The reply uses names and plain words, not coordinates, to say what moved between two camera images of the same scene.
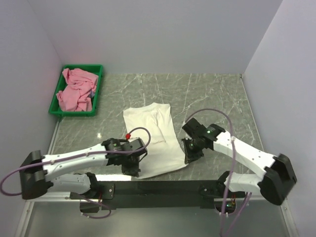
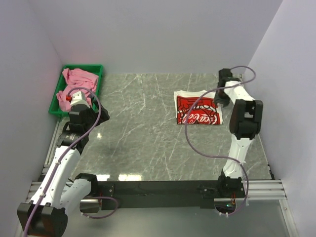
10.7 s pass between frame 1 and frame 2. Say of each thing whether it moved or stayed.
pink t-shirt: stayed
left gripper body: moved
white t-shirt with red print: moved
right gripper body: moved
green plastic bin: stayed
